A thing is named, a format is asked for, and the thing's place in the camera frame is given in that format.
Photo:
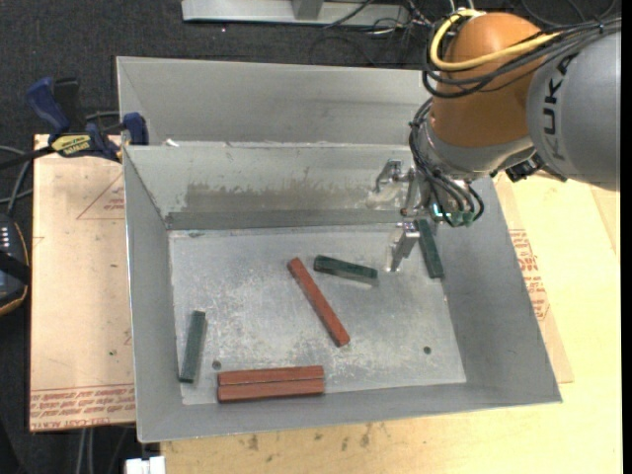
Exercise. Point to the dark green flat block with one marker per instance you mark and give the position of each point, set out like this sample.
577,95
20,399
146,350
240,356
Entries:
431,257
193,346
345,267

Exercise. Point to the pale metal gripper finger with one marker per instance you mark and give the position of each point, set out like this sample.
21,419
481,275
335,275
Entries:
411,244
396,255

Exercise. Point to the red-brown flat block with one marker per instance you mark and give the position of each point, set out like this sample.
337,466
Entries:
270,374
318,301
270,390

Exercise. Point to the grey metal bin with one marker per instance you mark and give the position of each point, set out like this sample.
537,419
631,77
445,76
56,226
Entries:
257,314

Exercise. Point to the brown cardboard board red print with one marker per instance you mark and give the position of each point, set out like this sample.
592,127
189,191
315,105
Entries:
79,274

